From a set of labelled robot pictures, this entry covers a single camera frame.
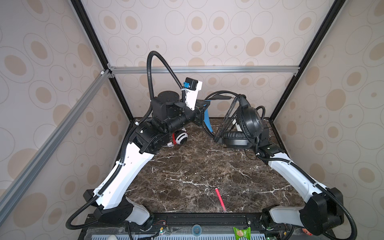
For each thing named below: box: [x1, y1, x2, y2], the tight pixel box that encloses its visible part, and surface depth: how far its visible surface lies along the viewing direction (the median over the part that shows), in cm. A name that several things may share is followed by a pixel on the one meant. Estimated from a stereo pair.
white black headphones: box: [175, 130, 189, 145], surface depth 101 cm
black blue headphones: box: [201, 90, 264, 149], surface depth 48 cm
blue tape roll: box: [191, 224, 202, 237], surface depth 73 cm
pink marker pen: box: [215, 187, 227, 213], surface depth 82 cm
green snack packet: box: [232, 227, 252, 240], surface depth 71 cm
